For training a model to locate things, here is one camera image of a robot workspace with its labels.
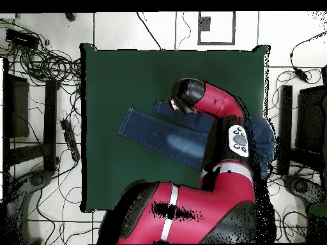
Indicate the black power strip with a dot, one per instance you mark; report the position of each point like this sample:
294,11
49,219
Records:
70,140

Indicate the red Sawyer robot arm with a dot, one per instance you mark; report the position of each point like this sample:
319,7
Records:
217,204

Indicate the grey square floor frame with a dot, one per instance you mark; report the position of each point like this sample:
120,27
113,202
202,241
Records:
216,43

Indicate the black flat box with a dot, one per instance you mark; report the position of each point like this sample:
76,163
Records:
18,107
311,117

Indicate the black upright bar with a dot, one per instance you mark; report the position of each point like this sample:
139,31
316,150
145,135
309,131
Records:
285,127
50,122

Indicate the dark green table cloth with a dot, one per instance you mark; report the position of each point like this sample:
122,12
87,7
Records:
115,76

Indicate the blue denim jeans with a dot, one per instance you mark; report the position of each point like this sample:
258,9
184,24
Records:
153,132

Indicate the black power adapter box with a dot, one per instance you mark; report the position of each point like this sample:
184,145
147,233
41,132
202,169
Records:
21,38

